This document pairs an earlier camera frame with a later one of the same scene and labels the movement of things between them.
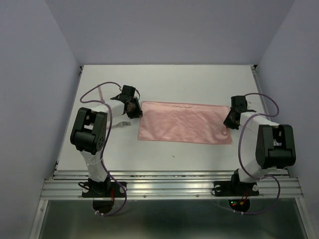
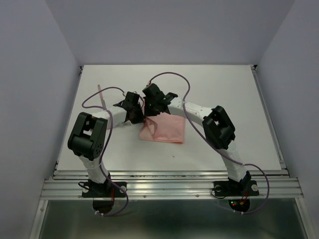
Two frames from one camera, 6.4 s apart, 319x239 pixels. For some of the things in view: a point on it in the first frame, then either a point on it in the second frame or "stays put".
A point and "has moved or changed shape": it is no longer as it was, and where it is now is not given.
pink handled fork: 121,124 stays put
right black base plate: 230,188 stays put
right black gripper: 229,124 → 147,112
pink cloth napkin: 181,122 has moved or changed shape
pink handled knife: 100,93 stays put
